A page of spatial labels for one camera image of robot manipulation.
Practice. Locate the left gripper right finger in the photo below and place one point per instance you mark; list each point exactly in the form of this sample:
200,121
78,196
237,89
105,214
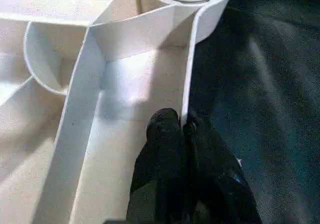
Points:
215,184

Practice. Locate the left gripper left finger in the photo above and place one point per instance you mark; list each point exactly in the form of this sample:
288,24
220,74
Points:
160,174

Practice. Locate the white plastic table top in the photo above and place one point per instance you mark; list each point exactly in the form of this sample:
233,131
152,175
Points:
125,58

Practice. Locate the black work mat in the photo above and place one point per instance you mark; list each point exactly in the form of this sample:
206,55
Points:
270,108

